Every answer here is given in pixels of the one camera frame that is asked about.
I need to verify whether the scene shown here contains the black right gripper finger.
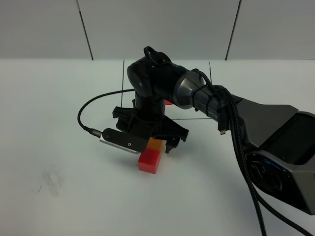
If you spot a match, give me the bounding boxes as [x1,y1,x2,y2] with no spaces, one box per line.
[165,138,180,154]

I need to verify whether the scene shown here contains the orange block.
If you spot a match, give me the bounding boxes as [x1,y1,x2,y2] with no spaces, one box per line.
[146,138,164,151]

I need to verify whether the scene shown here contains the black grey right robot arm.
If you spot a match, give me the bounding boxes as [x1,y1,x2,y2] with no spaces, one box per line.
[103,46,315,235]

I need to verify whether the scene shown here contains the red template block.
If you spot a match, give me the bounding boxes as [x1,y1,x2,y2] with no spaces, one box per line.
[165,100,173,105]

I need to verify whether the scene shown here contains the black right camera cable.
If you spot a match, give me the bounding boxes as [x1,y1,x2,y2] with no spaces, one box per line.
[77,88,136,136]

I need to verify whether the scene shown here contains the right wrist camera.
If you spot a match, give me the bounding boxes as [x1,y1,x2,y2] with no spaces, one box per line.
[99,128,149,154]

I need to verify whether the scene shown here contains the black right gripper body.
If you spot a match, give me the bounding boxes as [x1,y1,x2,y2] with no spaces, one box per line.
[113,107,189,142]

